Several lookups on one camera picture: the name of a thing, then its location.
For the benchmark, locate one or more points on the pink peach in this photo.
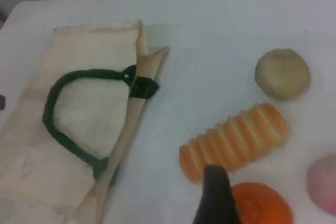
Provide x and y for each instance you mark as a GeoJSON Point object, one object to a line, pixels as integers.
{"type": "Point", "coordinates": [324, 184]}

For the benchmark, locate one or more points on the long ridged bread loaf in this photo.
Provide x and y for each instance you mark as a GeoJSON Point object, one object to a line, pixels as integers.
{"type": "Point", "coordinates": [236, 140]}

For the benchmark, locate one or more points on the beige round potato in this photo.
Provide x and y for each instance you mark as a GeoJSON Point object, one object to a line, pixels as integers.
{"type": "Point", "coordinates": [282, 74]}

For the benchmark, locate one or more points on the orange fruit with stem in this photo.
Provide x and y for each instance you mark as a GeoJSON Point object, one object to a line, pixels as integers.
{"type": "Point", "coordinates": [262, 205]}

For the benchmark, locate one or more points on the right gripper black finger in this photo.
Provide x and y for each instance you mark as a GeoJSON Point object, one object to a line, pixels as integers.
{"type": "Point", "coordinates": [216, 197]}

